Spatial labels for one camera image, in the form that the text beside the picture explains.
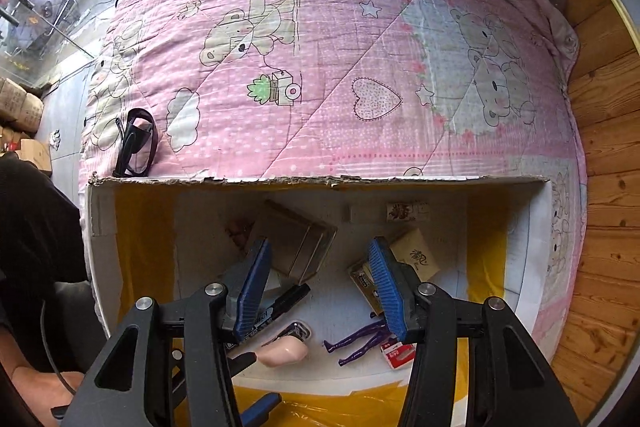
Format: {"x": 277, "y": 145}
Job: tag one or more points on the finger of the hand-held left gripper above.
{"x": 242, "y": 363}
{"x": 260, "y": 407}

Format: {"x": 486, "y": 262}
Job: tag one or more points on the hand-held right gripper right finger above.
{"x": 385, "y": 292}

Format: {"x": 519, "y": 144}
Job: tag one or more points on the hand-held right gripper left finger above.
{"x": 252, "y": 292}

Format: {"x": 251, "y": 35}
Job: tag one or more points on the black marker pen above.
{"x": 287, "y": 299}

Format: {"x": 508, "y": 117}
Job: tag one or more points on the pink mini stapler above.
{"x": 282, "y": 352}

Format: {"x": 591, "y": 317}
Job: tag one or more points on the beige tissue packet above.
{"x": 420, "y": 252}

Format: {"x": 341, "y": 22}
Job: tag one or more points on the purple action figure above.
{"x": 360, "y": 339}

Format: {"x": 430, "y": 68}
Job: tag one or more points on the white cardboard box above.
{"x": 330, "y": 307}

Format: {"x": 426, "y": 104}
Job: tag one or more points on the gold tin box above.
{"x": 295, "y": 247}

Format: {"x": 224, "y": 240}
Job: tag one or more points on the red white staples box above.
{"x": 397, "y": 353}

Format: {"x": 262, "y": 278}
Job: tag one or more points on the person's left forearm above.
{"x": 40, "y": 384}

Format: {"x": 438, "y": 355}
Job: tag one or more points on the black glasses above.
{"x": 135, "y": 147}

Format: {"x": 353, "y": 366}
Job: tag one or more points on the person's black trousers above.
{"x": 40, "y": 227}

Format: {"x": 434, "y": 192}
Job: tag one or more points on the wooden headboard panel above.
{"x": 605, "y": 157}

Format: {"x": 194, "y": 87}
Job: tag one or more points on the brown cardboard carton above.
{"x": 17, "y": 104}
{"x": 27, "y": 152}

